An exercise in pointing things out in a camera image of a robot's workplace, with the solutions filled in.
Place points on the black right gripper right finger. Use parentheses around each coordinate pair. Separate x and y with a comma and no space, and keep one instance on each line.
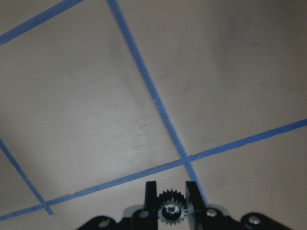
(195,206)

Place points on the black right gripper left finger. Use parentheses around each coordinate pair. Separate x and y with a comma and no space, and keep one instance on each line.
(151,205)

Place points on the small black bearing gear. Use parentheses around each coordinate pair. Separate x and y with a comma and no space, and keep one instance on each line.
(172,208)

